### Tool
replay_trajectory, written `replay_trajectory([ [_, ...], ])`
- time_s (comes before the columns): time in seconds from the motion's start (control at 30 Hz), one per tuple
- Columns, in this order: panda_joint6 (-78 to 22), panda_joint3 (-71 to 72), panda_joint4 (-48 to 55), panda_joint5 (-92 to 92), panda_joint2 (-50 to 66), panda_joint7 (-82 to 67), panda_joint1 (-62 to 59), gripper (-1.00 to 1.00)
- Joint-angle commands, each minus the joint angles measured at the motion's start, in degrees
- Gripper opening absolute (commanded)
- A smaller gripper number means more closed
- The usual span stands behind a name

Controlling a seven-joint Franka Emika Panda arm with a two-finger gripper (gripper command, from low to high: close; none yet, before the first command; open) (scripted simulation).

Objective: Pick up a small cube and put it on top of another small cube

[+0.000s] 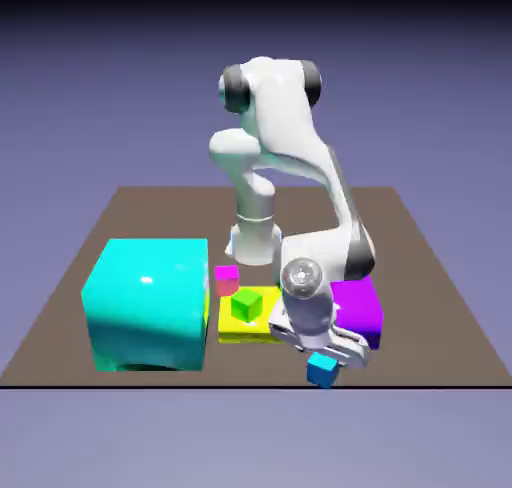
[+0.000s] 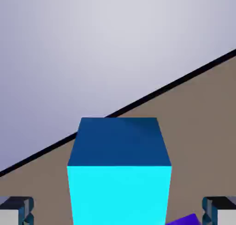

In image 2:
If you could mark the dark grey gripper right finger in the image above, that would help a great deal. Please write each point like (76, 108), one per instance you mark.
(219, 208)

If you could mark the small cyan cube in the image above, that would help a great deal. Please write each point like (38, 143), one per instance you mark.
(119, 182)

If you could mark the small purple cube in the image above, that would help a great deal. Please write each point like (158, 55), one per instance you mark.
(186, 220)

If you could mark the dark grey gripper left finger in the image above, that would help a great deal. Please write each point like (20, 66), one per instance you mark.
(16, 208)

